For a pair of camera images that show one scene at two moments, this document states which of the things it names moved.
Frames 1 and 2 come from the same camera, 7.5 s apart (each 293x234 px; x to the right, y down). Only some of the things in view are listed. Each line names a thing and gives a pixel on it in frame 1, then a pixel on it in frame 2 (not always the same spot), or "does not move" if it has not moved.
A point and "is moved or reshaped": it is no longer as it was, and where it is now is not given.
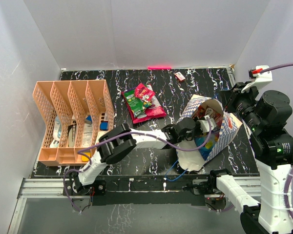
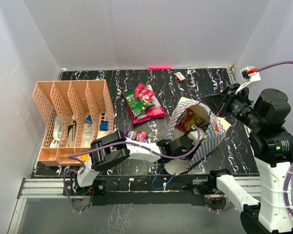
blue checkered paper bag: [211, 141] is moved or reshaped
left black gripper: [199, 129] to [192, 145]
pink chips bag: [155, 111] does not move
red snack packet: [143, 92] does not move
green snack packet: [136, 105] does not move
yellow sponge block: [84, 158] does not move
